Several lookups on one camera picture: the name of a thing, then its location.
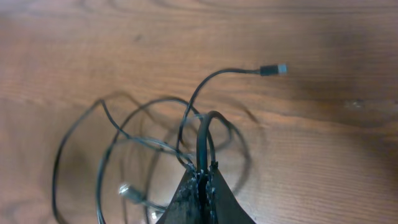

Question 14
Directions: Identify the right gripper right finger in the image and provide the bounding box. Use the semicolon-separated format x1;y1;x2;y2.
206;162;255;224

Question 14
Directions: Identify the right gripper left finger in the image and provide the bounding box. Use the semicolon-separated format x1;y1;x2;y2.
156;170;201;224

